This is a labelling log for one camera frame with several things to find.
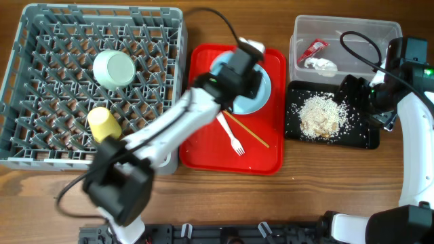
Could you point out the red plastic tray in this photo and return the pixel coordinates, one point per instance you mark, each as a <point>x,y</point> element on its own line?
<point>210,147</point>

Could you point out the light blue plate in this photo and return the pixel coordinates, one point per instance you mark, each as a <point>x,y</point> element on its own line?
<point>243,105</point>

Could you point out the grey plastic dishwasher rack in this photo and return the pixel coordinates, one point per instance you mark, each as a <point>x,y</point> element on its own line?
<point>49,86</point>

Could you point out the black food waste tray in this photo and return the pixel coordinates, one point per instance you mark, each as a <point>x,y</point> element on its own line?
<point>356,133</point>

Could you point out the white plastic fork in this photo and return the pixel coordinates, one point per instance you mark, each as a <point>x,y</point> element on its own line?
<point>235,143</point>

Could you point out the clear plastic waste bin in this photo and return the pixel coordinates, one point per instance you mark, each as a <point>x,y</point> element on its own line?
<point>307,28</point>

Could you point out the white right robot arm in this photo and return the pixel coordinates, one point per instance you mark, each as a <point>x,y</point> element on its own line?
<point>407,90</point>

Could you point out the pile of rice and scraps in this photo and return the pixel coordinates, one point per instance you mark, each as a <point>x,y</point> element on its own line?
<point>321,117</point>

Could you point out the white tissue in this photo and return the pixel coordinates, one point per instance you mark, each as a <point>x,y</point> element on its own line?
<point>324,67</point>

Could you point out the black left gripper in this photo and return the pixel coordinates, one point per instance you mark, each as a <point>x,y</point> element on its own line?
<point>256,83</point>

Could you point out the mint green bowl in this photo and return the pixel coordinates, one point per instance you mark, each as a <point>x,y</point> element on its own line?
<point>113,69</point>

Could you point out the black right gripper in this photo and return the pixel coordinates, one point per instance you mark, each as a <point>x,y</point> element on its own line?
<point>359,85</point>

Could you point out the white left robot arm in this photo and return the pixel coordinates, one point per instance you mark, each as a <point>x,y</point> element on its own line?
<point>120,178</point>

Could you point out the wooden chopstick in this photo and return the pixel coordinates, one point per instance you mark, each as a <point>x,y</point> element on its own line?
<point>246,128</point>

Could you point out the yellow plastic cup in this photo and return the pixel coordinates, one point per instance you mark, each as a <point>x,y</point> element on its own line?
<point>103,124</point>

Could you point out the red foil wrapper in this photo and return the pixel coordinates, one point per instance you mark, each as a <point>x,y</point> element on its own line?
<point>316,46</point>

